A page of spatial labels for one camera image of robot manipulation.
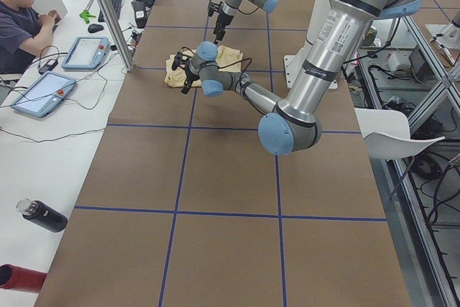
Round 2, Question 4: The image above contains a teach pendant tablet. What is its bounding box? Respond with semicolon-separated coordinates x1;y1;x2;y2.
10;71;77;118
61;37;110;70

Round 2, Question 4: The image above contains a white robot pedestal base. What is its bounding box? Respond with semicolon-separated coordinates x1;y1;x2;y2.
284;0;330;88

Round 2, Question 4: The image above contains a seated person dark shirt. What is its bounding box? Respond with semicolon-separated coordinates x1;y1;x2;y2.
1;0;61;74

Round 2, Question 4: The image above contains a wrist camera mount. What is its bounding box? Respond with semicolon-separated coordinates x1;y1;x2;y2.
171;47;192;70
207;1;224;17

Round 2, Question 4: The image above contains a far teach pendant tablet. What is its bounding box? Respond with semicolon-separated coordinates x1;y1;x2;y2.
61;37;110;70

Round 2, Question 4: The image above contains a black keyboard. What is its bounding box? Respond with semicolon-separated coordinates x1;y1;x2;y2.
97;0;124;23

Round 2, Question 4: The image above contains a cream long-sleeve printed shirt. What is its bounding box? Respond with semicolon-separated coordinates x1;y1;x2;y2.
165;45;243;88

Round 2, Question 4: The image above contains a black computer mouse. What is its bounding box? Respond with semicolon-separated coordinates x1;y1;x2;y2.
87;24;104;34

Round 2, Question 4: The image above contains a green plastic object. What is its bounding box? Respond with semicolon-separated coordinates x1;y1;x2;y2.
79;9;96;24

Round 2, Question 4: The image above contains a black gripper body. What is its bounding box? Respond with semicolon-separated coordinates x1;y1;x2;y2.
216;12;234;29
185;64;200;83

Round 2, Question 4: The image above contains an aluminium frame post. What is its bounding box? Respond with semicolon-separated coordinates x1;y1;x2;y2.
97;0;134;72

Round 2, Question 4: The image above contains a red cylinder bottle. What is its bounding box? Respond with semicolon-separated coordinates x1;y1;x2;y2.
1;264;47;293

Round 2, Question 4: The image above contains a white plastic chair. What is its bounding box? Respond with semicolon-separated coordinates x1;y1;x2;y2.
354;108;445;160

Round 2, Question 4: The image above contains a black bottle steel cap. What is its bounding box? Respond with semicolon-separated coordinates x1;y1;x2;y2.
16;198;68;233

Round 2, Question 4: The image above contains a near teach pendant tablet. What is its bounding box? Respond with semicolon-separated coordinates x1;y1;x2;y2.
10;71;77;118

